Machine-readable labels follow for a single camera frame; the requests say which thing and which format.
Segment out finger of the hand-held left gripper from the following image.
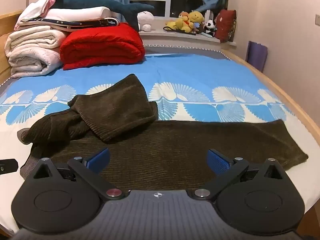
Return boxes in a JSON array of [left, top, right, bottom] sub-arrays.
[[0, 158, 18, 176]]

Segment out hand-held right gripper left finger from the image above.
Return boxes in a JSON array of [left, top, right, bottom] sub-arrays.
[[30, 147, 130, 202]]

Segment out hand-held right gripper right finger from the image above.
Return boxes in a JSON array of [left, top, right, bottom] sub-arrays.
[[192, 149, 290, 202]]

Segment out dark olive corduroy pants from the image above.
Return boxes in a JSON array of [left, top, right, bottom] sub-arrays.
[[17, 74, 309, 193]]

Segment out blue white printed bedsheet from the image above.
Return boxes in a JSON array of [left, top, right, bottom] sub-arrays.
[[0, 52, 320, 235]]

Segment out red folded blanket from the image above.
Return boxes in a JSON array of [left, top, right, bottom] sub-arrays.
[[60, 22, 146, 71]]

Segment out purple mat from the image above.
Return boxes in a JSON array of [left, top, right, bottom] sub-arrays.
[[245, 40, 268, 73]]

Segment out white folded quilt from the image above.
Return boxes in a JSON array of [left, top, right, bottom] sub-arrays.
[[4, 25, 68, 78]]

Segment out white windowsill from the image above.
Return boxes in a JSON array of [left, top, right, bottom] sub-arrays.
[[138, 16, 237, 48]]

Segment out navy trimmed folded blanket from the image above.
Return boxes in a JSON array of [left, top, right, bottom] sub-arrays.
[[14, 17, 120, 32]]

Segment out panda plush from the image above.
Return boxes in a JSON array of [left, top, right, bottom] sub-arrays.
[[203, 19, 217, 37]]

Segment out dark red cushion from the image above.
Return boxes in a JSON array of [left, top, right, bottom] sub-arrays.
[[214, 9, 237, 43]]

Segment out yellow duck plush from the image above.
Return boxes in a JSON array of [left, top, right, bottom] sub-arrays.
[[165, 19, 194, 33]]

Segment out yellow bear plush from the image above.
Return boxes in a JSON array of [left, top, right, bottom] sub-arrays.
[[187, 10, 205, 30]]

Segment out white plush toy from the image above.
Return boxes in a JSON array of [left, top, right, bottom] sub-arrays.
[[137, 10, 155, 32]]

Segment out blue shark plush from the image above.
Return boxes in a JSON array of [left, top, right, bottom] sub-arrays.
[[52, 0, 155, 32]]

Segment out white folded cloth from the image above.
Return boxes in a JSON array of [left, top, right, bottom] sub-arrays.
[[19, 0, 56, 22]]

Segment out wooden bed frame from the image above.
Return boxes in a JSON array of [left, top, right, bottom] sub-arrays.
[[0, 9, 320, 240]]

